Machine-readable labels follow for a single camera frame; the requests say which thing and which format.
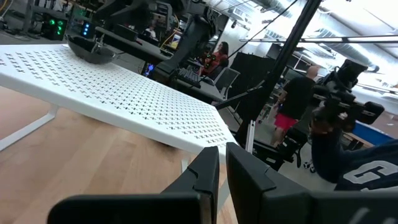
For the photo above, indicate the black desk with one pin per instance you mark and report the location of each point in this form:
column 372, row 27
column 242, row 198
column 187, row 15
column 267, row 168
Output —
column 136, row 46

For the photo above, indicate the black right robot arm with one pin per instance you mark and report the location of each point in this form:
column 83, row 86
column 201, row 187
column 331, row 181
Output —
column 192, row 40

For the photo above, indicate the black leaf shaped plate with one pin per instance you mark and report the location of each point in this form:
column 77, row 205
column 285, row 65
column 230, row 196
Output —
column 90, row 54

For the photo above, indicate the black partition panel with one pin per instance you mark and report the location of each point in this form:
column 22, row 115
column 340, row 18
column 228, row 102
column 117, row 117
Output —
column 252, row 71

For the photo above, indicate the black computer blue lights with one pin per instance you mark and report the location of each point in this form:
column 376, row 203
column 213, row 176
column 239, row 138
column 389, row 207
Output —
column 87, row 30

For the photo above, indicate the white perforated metal shelf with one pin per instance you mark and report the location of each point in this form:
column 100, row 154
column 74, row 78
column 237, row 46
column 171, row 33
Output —
column 109, row 93

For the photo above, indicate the blue bin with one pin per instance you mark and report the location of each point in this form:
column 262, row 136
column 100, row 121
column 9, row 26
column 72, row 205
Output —
column 373, row 133

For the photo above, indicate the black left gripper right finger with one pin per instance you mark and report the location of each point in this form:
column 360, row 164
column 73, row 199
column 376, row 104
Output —
column 280, row 205

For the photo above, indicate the black rolling stool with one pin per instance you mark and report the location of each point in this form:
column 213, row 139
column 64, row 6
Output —
column 280, row 149

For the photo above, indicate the person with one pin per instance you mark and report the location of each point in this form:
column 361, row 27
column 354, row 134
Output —
column 367, row 168
column 216, row 59
column 297, row 96

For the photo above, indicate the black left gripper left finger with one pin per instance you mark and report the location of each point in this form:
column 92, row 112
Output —
column 174, row 208

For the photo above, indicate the black computer green lights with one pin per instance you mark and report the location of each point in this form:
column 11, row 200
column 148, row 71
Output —
column 54, row 28

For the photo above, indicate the black aluminium extrusion frame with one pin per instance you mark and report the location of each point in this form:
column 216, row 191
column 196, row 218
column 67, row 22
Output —
column 280, row 62

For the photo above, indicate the black keyboard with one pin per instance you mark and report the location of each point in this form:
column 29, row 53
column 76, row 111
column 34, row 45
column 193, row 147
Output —
column 189, row 77

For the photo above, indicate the grey office chair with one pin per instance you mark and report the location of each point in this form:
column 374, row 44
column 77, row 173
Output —
column 228, row 77

